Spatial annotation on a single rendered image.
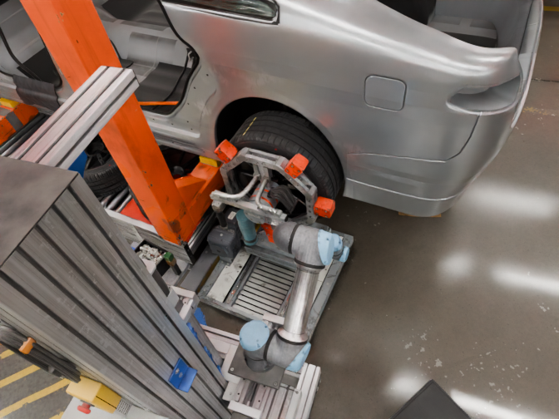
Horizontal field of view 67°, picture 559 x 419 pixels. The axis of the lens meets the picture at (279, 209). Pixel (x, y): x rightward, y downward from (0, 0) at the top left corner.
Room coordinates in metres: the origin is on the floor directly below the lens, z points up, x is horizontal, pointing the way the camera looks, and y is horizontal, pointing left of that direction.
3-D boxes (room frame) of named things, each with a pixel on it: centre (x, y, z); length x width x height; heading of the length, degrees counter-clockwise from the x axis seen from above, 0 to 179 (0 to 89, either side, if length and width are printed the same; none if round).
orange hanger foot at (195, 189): (1.87, 0.45, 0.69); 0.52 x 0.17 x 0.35; 146
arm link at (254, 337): (0.64, 0.17, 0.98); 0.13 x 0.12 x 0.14; 58
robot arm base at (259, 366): (0.64, 0.18, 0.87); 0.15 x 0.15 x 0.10
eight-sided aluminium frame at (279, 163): (1.49, 0.04, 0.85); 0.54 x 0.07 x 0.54; 56
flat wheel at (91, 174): (2.57, 1.31, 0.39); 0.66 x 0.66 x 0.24
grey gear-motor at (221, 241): (1.71, 0.32, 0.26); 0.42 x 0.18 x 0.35; 146
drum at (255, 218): (1.43, 0.08, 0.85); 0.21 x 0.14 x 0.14; 146
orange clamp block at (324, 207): (1.32, -0.23, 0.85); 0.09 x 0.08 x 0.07; 56
